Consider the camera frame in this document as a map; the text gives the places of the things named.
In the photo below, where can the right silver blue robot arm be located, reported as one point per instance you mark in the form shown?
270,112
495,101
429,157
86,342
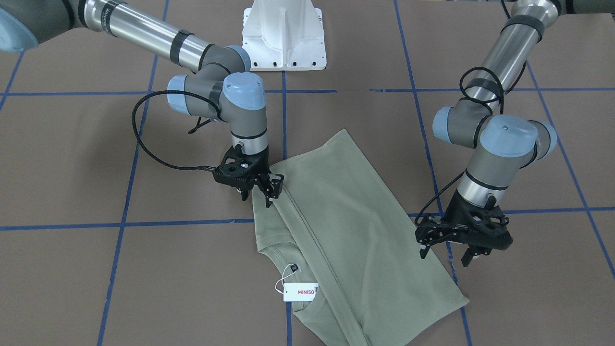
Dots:
221,86

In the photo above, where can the green long-sleeve shirt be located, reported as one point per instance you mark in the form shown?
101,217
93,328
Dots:
337,224

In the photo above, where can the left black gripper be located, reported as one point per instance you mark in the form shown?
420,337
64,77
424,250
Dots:
455,215

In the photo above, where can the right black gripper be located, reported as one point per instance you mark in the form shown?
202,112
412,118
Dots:
261,166

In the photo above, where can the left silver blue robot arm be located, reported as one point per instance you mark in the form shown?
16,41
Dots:
503,144

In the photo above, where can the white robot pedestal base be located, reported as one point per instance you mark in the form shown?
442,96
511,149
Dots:
284,36

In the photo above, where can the white Miniso hang tag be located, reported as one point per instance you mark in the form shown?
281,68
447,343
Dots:
299,292

